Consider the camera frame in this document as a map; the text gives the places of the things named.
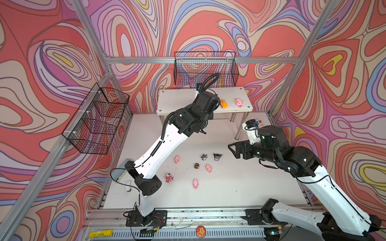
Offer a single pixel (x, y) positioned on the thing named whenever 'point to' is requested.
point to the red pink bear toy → (169, 178)
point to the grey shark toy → (204, 157)
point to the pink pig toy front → (195, 184)
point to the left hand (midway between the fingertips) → (206, 106)
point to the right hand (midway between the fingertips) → (237, 149)
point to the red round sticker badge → (201, 231)
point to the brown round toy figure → (196, 166)
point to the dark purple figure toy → (217, 156)
